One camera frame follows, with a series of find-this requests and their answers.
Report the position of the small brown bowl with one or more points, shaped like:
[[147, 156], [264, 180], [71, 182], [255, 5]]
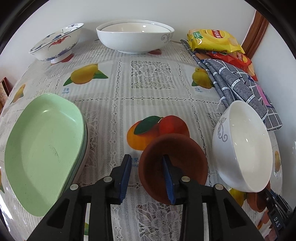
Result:
[[256, 200], [152, 157]]

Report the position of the blue patterned white bowl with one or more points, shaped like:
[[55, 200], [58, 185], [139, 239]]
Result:
[[57, 44]]

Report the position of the white bowl with grey swirl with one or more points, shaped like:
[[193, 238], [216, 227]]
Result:
[[242, 148]]

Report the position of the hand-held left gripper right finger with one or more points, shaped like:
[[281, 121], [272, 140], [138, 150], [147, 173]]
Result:
[[167, 180]]

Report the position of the grey checked cloth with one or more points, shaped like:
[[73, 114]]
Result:
[[238, 85]]

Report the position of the red chip bag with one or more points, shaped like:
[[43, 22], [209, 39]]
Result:
[[240, 59]]

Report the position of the brown picture frame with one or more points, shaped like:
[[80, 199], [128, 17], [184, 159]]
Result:
[[3, 90]]

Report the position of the green plate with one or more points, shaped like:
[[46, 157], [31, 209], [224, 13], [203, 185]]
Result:
[[41, 143]]

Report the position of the yellow chip bag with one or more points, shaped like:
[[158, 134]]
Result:
[[215, 39]]

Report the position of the brown wooden door frame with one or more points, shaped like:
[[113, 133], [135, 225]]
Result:
[[254, 37]]

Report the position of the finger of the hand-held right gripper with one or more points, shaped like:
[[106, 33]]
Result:
[[275, 215]]

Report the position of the fruit print tablecloth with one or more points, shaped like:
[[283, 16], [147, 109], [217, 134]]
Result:
[[138, 92]]

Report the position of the large white bowl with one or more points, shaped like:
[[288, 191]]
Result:
[[129, 41]]

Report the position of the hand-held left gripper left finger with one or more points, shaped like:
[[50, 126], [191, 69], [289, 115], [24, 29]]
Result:
[[124, 178]]

